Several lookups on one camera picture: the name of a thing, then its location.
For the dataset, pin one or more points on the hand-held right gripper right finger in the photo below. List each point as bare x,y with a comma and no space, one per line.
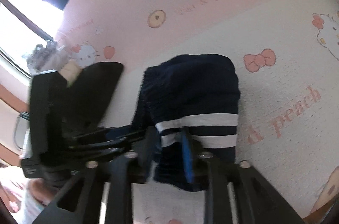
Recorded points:
186,157

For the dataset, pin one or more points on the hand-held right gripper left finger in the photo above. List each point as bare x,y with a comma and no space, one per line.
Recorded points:
149,150

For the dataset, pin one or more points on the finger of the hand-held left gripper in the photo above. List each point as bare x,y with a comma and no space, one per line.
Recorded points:
106,135
106,151

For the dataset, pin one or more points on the navy shorts with white stripes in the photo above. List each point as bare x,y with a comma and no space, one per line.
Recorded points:
190,86

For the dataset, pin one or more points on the person's left forearm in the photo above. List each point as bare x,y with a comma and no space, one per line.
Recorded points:
16,187

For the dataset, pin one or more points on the pile of pale folded clothes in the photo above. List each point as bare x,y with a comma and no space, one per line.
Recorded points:
45,57

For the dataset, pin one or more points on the black folded cloth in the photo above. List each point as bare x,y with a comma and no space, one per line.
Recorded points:
98,86

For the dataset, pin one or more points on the window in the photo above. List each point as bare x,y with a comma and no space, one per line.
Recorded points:
23,17

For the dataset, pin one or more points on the pink cat printed blanket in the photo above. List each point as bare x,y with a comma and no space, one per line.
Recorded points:
264,28

